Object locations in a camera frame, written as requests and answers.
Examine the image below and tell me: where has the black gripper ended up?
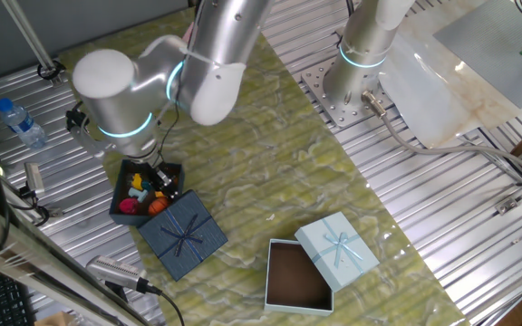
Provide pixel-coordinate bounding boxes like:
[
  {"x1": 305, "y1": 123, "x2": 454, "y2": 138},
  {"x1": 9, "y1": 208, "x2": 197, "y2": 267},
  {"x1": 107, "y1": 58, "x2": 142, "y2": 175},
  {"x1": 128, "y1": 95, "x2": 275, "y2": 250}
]
[{"x1": 129, "y1": 149, "x2": 180, "y2": 200}]

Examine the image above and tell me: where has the dark blue gift box base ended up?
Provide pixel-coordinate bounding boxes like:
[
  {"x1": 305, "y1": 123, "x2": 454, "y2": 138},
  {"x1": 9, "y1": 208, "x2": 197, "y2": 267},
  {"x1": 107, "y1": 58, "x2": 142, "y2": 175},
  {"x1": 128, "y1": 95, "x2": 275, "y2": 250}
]
[{"x1": 109, "y1": 158, "x2": 185, "y2": 227}]

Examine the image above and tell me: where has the dark blue ribboned box lid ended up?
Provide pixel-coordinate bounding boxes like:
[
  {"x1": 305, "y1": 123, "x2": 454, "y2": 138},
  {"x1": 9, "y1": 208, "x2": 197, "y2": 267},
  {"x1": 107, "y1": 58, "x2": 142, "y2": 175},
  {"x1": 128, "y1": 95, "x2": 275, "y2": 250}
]
[{"x1": 136, "y1": 188, "x2": 229, "y2": 282}]

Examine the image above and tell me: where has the light blue gift box base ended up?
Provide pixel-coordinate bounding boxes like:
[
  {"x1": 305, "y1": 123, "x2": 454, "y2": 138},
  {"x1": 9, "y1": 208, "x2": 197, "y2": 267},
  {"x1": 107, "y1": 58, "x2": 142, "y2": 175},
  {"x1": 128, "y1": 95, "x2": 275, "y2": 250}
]
[{"x1": 264, "y1": 238, "x2": 335, "y2": 317}]

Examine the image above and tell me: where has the light blue ribboned box lid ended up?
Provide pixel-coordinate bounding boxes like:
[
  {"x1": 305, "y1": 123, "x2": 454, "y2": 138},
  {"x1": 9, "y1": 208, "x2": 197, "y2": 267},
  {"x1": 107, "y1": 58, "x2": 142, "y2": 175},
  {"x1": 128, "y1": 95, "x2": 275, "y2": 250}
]
[{"x1": 294, "y1": 211, "x2": 381, "y2": 293}]

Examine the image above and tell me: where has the orange toy basketball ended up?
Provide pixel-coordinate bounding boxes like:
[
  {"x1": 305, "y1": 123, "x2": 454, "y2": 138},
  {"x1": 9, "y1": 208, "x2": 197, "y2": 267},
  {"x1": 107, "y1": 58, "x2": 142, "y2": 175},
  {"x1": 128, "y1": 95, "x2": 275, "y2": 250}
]
[{"x1": 147, "y1": 197, "x2": 170, "y2": 216}]

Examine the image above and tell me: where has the yellow teal clear brick stack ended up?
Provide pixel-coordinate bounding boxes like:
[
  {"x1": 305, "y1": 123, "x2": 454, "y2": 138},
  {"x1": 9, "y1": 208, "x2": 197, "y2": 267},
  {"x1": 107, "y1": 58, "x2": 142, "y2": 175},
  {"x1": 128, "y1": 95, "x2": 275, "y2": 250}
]
[{"x1": 130, "y1": 173, "x2": 154, "y2": 192}]

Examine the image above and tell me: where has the pink translucent plastic toy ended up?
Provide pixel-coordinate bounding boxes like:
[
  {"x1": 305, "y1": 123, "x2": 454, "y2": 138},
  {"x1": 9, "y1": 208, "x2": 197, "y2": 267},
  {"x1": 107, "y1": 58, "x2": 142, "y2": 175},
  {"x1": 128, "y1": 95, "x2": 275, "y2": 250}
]
[{"x1": 118, "y1": 197, "x2": 140, "y2": 216}]

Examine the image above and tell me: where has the green marble pattern mat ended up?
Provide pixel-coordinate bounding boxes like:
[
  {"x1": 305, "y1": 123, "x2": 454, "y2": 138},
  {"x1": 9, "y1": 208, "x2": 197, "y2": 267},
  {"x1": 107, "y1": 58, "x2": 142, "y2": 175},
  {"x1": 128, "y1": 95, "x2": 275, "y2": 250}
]
[{"x1": 56, "y1": 6, "x2": 470, "y2": 326}]

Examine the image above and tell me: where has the clear plastic water bottle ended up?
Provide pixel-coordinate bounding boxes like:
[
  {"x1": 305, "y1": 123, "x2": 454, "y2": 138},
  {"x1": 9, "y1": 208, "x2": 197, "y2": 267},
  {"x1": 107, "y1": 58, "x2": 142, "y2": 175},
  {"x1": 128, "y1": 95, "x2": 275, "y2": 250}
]
[{"x1": 0, "y1": 97, "x2": 48, "y2": 150}]

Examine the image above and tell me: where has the silver robot mounting plate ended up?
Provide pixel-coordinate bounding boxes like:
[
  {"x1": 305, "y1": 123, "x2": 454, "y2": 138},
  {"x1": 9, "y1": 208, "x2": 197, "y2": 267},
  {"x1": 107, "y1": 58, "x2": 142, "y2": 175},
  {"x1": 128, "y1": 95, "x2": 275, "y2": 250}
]
[{"x1": 300, "y1": 56, "x2": 396, "y2": 129}]

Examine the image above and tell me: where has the grey metal stand pole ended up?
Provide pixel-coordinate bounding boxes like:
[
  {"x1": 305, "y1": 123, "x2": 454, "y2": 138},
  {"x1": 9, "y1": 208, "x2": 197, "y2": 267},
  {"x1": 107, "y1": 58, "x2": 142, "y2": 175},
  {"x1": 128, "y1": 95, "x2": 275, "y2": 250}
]
[{"x1": 0, "y1": 0, "x2": 65, "y2": 87}]

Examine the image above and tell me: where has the grey studded baseplate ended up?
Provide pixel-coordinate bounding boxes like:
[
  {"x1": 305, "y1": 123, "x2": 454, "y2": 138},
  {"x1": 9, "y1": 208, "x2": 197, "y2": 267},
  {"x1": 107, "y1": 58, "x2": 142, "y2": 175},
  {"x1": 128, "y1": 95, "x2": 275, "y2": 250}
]
[{"x1": 432, "y1": 0, "x2": 522, "y2": 110}]

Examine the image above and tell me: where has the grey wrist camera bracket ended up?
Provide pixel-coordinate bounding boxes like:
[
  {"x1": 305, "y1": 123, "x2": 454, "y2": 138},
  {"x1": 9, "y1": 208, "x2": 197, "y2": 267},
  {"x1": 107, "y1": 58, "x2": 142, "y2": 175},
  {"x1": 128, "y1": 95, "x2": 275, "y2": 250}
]
[{"x1": 68, "y1": 121, "x2": 108, "y2": 159}]

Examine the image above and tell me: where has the silver ribbed camera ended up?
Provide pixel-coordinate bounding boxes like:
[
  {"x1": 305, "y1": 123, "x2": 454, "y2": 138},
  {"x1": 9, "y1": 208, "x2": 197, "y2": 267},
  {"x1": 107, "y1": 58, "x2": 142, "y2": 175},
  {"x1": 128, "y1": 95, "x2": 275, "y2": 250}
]
[{"x1": 85, "y1": 254, "x2": 150, "y2": 293}]

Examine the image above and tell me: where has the black camera cable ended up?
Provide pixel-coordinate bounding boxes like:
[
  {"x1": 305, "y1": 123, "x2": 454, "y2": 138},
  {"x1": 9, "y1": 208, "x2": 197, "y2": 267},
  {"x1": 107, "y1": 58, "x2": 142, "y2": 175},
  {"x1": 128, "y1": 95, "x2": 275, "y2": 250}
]
[{"x1": 138, "y1": 278, "x2": 186, "y2": 326}]

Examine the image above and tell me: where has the aluminium frame rail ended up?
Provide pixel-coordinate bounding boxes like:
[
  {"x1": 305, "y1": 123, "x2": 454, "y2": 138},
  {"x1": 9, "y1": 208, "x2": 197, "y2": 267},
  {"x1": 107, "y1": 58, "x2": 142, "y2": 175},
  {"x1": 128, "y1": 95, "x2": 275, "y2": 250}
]
[{"x1": 0, "y1": 192, "x2": 153, "y2": 326}]

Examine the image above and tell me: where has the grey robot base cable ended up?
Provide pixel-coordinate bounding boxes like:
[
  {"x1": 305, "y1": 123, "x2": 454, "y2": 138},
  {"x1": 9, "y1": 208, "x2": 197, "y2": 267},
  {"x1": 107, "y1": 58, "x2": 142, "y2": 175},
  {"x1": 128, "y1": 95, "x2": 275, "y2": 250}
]
[{"x1": 361, "y1": 89, "x2": 522, "y2": 182}]

